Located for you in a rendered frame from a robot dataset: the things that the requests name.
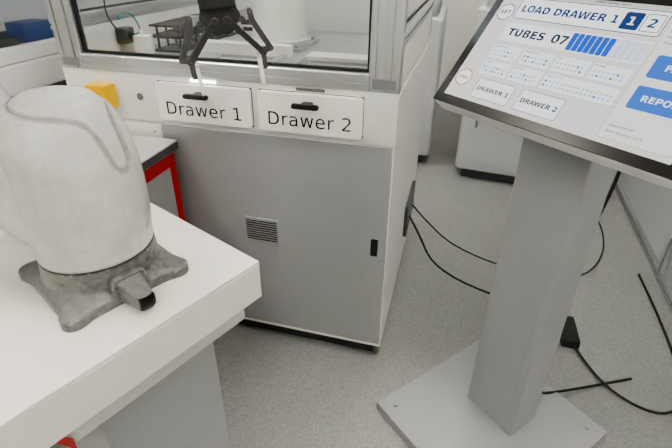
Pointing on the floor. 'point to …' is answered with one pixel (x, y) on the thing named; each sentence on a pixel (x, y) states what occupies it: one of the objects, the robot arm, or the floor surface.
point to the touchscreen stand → (517, 323)
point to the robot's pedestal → (167, 405)
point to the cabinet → (304, 220)
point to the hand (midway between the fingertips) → (232, 84)
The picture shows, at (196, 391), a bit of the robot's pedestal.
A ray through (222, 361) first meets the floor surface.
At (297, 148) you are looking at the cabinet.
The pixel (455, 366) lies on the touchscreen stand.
